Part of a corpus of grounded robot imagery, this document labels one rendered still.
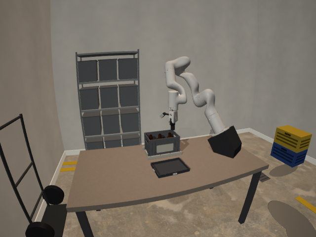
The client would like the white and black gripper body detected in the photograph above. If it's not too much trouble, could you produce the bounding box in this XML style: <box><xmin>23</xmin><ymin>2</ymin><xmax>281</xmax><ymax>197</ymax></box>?
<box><xmin>168</xmin><ymin>110</ymin><xmax>178</xmax><ymax>123</ymax></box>

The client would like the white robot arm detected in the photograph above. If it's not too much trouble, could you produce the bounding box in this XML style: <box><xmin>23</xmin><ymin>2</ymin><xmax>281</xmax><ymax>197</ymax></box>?
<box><xmin>164</xmin><ymin>56</ymin><xmax>229</xmax><ymax>137</ymax></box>

